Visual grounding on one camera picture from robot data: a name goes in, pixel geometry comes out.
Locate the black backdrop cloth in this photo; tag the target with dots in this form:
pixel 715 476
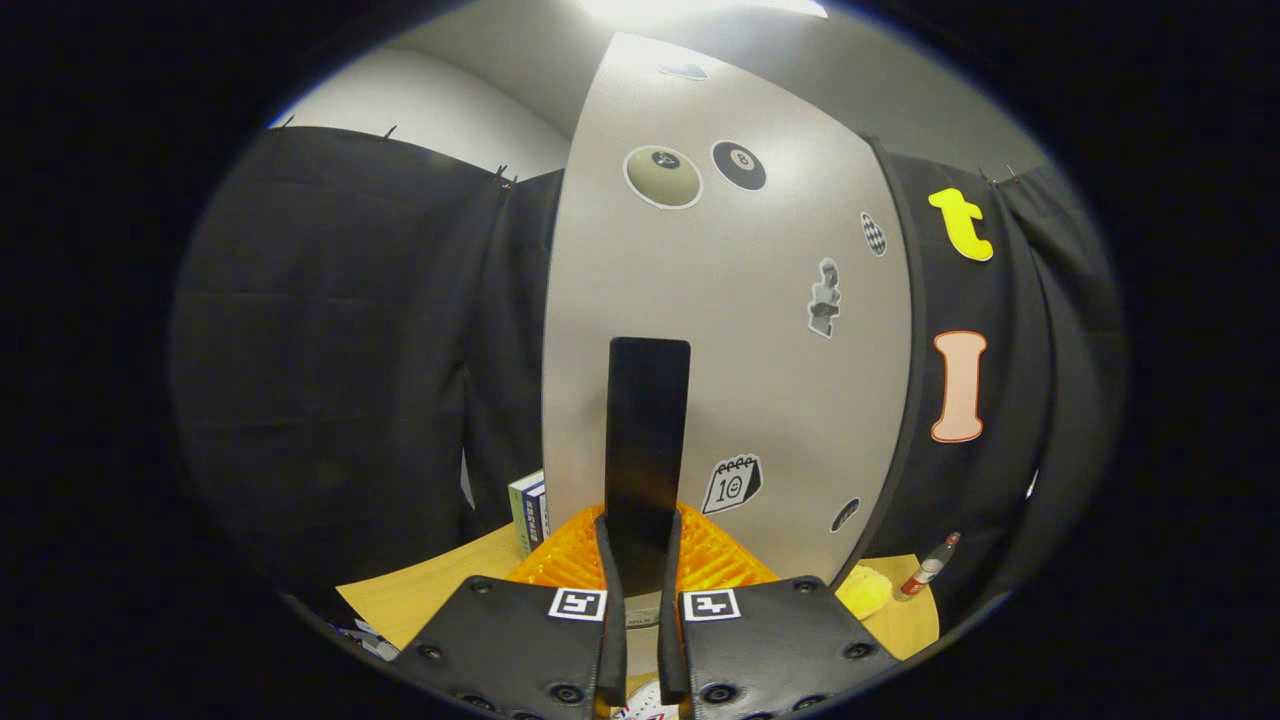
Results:
pixel 330 350

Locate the white canvas shoe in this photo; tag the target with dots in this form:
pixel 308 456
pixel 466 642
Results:
pixel 643 708

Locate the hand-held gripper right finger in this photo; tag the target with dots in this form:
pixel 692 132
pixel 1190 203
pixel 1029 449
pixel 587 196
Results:
pixel 670 650

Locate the large ceiling light panel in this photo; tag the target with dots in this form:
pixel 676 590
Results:
pixel 700 8

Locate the blue spine book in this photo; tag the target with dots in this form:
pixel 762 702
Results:
pixel 536 512

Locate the yellow plush toy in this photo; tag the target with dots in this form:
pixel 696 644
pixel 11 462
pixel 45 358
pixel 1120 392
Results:
pixel 865 592

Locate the dark grey shoe cabinet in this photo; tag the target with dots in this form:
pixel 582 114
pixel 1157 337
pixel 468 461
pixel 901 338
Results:
pixel 897 200

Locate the small red cap bottle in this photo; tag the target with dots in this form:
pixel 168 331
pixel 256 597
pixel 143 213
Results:
pixel 925 572

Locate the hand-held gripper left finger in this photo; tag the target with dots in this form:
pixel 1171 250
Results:
pixel 613 640

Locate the green spine book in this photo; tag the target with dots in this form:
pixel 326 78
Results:
pixel 516 515

